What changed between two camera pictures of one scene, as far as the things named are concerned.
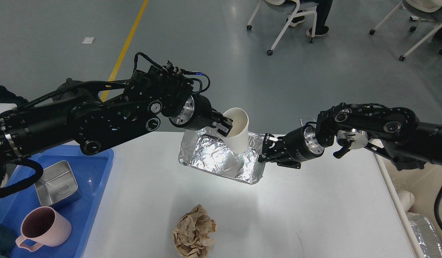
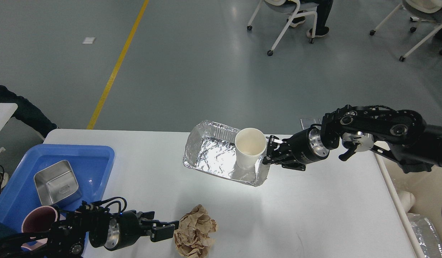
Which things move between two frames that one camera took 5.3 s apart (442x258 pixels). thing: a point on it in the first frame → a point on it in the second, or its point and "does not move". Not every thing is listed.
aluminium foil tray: [202, 148] does not move
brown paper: [191, 235] does not move
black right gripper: [300, 145] does not move
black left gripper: [197, 114] → [125, 229]
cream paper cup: [237, 141] → [250, 143]
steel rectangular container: [57, 186] does not move
